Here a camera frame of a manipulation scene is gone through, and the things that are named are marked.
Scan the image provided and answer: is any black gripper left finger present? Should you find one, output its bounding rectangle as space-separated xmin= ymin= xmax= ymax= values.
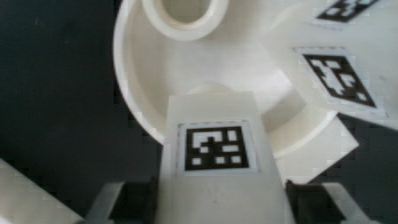
xmin=78 ymin=179 xmax=158 ymax=224

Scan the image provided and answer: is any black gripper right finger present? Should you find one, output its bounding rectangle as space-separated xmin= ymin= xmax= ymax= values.
xmin=286 ymin=180 xmax=380 ymax=224

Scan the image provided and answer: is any white stool leg block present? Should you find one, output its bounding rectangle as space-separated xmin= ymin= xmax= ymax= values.
xmin=263 ymin=0 xmax=398 ymax=130

